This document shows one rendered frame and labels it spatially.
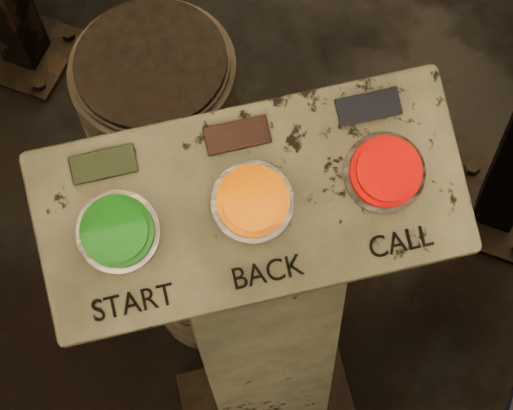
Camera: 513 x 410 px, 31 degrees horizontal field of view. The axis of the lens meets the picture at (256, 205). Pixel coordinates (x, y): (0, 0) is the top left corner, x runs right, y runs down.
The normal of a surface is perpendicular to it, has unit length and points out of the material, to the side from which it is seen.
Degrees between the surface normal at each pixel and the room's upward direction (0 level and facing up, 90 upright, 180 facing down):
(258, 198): 20
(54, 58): 0
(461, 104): 0
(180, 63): 0
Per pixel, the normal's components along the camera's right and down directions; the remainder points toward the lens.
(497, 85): -0.04, -0.42
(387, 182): 0.04, -0.09
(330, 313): 0.22, 0.88
